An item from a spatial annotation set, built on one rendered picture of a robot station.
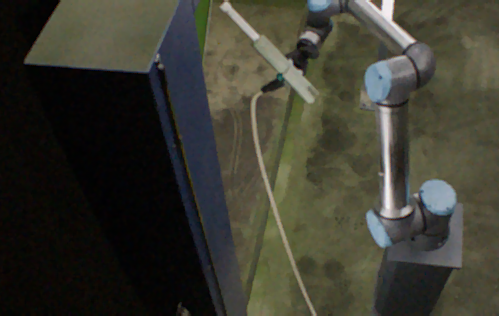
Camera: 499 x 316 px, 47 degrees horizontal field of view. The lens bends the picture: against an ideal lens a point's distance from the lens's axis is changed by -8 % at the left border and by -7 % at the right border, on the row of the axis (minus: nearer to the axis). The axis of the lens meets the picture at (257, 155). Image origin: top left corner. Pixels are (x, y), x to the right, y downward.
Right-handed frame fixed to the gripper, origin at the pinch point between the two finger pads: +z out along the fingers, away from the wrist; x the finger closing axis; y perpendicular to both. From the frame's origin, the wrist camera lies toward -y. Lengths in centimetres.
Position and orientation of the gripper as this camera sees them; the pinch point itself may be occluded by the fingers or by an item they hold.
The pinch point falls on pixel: (286, 79)
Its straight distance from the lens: 226.6
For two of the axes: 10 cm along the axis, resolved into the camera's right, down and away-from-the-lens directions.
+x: -6.7, -6.7, -3.2
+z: -4.8, 7.2, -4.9
